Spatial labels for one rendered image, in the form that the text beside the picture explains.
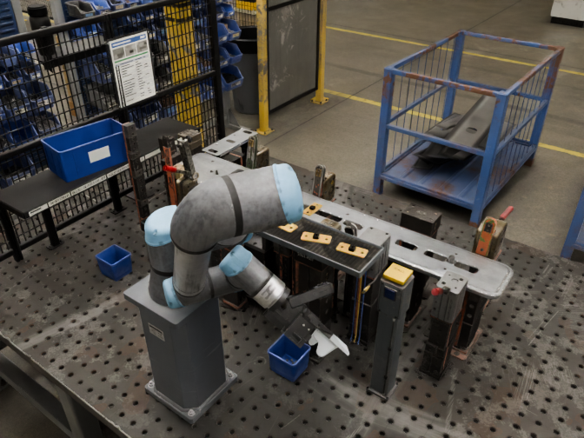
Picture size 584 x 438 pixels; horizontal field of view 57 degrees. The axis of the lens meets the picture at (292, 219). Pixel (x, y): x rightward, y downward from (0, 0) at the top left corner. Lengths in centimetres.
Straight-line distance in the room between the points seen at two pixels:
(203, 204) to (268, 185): 12
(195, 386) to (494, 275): 96
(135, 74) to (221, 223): 167
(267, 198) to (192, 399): 86
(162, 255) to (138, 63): 135
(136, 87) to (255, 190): 167
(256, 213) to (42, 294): 142
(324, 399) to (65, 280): 113
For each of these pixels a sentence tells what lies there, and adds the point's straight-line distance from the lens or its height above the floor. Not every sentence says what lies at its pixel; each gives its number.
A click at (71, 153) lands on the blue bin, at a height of 114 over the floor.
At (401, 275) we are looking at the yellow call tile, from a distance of 146.
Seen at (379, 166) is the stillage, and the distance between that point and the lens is 394.
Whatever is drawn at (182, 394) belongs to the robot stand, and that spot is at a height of 79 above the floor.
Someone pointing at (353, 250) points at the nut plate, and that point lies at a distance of 151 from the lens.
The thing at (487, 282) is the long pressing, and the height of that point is 100.
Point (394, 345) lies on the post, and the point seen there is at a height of 92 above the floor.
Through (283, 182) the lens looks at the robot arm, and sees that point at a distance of 99.
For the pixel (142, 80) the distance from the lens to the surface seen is 260.
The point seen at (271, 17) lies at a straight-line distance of 478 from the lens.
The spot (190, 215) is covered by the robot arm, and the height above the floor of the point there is 154.
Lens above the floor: 207
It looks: 34 degrees down
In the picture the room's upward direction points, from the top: straight up
